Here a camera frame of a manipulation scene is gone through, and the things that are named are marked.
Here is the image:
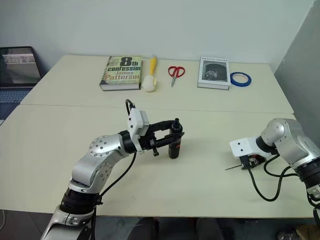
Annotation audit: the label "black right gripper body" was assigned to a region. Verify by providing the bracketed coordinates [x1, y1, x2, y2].
[239, 154, 267, 171]

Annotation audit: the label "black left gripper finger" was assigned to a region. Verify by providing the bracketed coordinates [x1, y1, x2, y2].
[154, 131, 185, 149]
[149, 119, 176, 135]

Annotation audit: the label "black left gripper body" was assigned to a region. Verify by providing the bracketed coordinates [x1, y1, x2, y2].
[138, 125, 161, 158]

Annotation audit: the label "small black bottle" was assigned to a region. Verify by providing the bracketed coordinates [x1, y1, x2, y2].
[167, 116, 185, 160]

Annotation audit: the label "yellow white cleaning brush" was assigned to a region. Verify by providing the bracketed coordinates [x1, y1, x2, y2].
[141, 56, 159, 93]

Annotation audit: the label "white book with photo cover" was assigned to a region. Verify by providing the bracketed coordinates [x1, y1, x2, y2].
[196, 56, 231, 91]

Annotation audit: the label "blue tape roll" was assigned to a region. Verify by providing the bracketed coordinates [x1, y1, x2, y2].
[229, 71, 253, 88]

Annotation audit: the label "grey shoe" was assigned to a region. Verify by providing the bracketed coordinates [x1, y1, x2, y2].
[276, 231, 300, 240]

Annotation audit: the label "brown object on floor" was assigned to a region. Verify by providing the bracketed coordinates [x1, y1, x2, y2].
[296, 223, 320, 240]

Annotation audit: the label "open grey laptop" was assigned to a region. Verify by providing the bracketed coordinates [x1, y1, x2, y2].
[0, 46, 42, 121]

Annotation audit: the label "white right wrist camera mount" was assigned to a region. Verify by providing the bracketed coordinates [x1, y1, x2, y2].
[229, 136, 272, 160]

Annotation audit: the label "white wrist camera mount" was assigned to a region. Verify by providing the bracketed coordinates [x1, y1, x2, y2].
[229, 136, 272, 160]
[126, 107, 150, 155]

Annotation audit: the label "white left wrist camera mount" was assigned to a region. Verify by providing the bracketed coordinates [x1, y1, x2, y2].
[126, 107, 150, 155]

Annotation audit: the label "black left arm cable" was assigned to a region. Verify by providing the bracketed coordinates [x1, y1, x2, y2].
[90, 99, 138, 240]

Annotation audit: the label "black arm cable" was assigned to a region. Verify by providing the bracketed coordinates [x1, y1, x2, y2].
[90, 99, 138, 240]
[246, 153, 301, 202]

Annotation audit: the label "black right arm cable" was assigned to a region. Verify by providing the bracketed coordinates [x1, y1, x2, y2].
[246, 153, 301, 202]

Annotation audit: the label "red handled scissors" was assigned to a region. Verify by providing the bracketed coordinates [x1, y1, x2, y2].
[167, 65, 186, 88]

